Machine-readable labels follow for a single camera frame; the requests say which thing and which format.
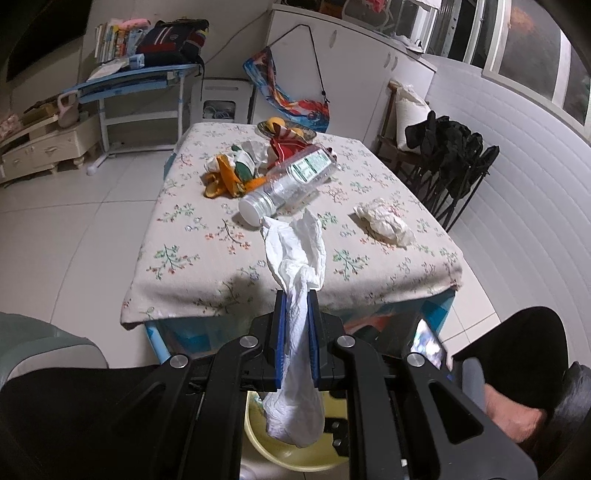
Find blue study desk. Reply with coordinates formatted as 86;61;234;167
62;62;206;176

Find clear plastic bottle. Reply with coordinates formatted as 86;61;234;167
238;147;339;229

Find window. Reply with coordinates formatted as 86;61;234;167
434;0;591;125

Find cream drawer cabinet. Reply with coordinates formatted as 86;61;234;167
0;113;100;185

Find fruit bowl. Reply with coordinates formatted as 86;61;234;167
257;121;318;141

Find black folding chair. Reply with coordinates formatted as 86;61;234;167
402;134;500;232

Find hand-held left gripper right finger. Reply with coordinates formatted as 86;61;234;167
307;291;540;480

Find white stool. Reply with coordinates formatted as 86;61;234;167
202;78;254;125

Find red snack bag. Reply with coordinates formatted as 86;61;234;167
269;127;335;168

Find dark striped backpack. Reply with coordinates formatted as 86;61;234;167
135;19;209;68

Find white cabinet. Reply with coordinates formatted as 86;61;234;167
256;4;437;148

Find person's left leg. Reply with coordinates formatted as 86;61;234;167
0;364;185;480

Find pink kettlebell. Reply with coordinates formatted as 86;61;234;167
57;91;84;127

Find white pillow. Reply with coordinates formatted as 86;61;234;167
394;83;432;151

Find blue table frame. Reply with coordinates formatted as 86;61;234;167
143;288;455;365

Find person's leg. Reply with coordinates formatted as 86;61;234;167
450;307;570;416
0;364;185;480

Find black wall screen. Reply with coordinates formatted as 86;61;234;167
7;0;88;79

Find yellow plastic bin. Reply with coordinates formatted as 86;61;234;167
245;392;352;472

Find row of books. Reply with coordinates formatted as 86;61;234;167
95;21;139;63

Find black jacket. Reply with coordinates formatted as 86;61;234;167
405;111;500;204

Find person's right leg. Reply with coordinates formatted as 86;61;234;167
450;307;570;416

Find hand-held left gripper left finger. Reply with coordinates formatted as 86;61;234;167
88;291;287;480

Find floral tablecloth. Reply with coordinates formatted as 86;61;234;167
121;122;464;330

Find smartphone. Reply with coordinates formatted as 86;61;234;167
412;318;448;370

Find person's right forearm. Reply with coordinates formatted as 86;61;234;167
480;383;552;441

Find long white tissue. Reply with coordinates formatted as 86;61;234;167
261;208;328;448

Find green snack packet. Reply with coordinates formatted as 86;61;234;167
231;145;257;181

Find papers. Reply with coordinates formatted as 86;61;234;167
88;62;123;79

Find grey upholstered chair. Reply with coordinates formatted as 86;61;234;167
0;311;109;393

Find colourful tote bag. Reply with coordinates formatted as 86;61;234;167
243;24;332;134

